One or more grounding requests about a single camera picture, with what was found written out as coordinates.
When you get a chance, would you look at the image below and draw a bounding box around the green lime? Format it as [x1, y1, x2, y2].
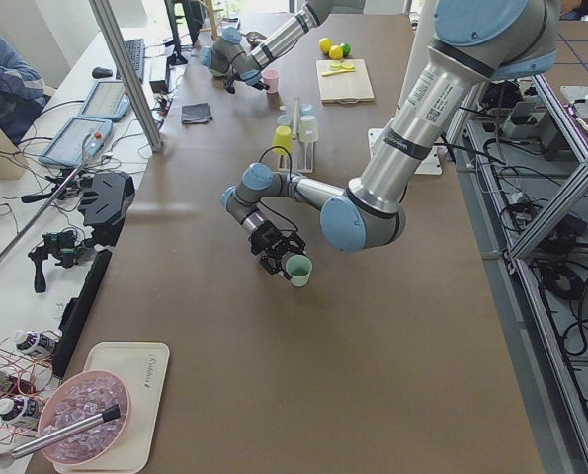
[340, 42, 351, 57]

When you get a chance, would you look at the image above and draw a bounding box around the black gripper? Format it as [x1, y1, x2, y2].
[224, 70, 269, 94]
[249, 221, 306, 281]

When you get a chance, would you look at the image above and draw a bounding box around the metal muddler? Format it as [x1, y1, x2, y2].
[0, 404, 122, 468]

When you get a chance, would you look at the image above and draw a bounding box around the yellow lemon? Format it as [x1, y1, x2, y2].
[318, 37, 333, 55]
[328, 44, 344, 60]

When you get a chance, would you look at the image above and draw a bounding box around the pink bowl with ice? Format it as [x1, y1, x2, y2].
[38, 370, 130, 466]

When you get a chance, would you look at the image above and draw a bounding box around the blue teach pendant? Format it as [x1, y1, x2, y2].
[38, 116, 113, 167]
[80, 80, 130, 122]

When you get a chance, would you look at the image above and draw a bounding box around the aluminium frame post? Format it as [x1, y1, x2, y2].
[89, 0, 163, 153]

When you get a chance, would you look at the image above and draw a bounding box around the wooden cutting board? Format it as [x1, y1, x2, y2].
[315, 59, 375, 104]

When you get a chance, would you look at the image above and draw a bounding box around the pink cup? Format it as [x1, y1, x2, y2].
[261, 69, 280, 94]

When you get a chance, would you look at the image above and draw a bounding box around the yellow cup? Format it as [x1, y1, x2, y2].
[273, 125, 293, 156]

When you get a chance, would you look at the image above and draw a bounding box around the black plastic bracket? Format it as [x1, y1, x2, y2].
[78, 171, 135, 248]

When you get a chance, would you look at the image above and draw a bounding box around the mint green cup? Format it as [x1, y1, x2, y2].
[285, 254, 313, 287]

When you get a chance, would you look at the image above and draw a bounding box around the grey cloth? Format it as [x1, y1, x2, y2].
[181, 103, 212, 124]

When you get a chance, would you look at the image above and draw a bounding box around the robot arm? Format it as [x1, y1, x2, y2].
[199, 0, 366, 94]
[221, 1, 561, 275]

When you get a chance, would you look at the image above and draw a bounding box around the white wire cup holder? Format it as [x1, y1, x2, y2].
[281, 96, 319, 174]

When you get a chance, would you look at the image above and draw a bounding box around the cream tray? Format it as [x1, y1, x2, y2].
[50, 341, 171, 474]

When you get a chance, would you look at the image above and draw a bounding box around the grey cup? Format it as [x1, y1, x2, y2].
[298, 115, 319, 143]

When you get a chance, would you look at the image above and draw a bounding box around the person in blue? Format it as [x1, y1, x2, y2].
[0, 37, 46, 145]

